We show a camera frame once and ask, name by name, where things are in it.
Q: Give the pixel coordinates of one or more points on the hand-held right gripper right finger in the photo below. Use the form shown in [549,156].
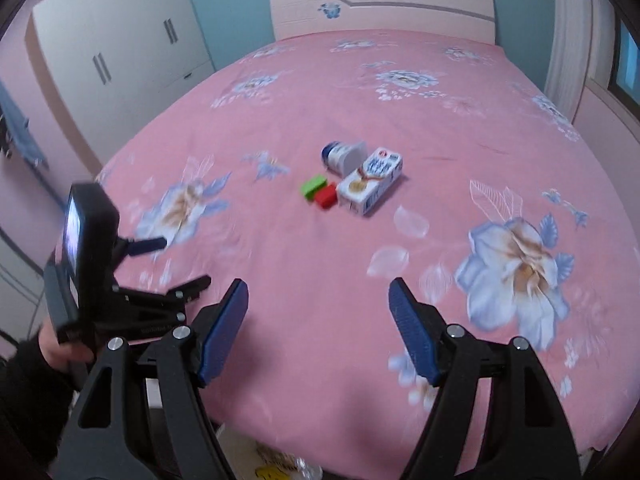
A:
[412,330]

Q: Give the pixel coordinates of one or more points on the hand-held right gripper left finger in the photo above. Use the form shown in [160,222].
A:
[222,330]

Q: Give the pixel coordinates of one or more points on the dark framed window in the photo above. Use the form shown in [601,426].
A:
[627,65]

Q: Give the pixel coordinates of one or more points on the green block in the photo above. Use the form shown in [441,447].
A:
[312,187]

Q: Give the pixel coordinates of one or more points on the person's left forearm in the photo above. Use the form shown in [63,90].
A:
[25,400]

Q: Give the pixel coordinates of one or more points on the white milk carton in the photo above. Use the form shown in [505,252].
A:
[372,182]

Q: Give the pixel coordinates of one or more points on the cream wardrobe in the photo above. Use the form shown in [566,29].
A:
[130,35]

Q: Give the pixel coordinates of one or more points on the blue white yogurt cup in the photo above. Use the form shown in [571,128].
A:
[342,156]

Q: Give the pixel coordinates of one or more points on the pale curtain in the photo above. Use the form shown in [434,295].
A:
[567,45]

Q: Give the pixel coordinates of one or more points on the white plastic-lined trash bin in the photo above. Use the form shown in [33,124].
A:
[240,455]

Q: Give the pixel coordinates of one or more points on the cream bed headboard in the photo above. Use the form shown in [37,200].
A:
[390,10]

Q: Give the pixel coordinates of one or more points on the red block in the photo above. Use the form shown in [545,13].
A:
[326,196]

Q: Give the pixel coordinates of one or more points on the pink floral blanket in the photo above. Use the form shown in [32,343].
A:
[320,260]

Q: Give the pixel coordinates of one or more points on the person's left hand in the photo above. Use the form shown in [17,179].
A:
[55,350]

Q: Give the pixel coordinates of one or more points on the blue hanging cloth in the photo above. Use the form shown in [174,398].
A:
[20,130]

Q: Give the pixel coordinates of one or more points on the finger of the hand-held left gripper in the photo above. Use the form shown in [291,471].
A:
[195,287]
[147,246]

